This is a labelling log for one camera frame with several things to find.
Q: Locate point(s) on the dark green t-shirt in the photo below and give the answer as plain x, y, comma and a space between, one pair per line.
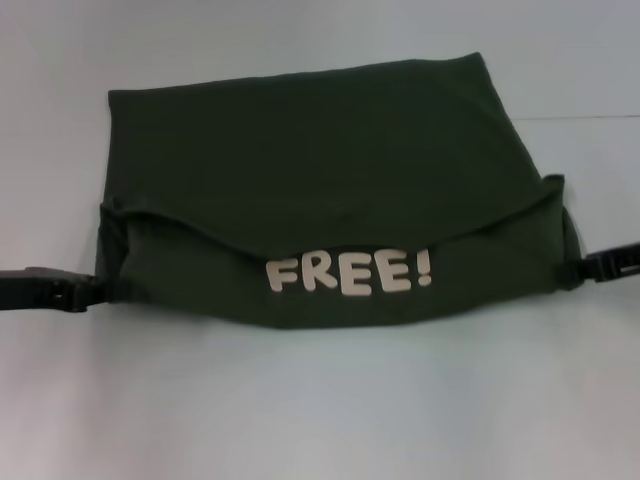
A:
300, 175

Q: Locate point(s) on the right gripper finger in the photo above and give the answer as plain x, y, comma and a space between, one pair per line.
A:
600, 267

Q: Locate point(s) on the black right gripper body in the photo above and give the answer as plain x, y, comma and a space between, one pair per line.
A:
632, 267

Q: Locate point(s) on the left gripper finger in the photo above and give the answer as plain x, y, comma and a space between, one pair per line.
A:
85, 292

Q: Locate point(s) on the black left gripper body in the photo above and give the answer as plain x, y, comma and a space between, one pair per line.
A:
30, 290

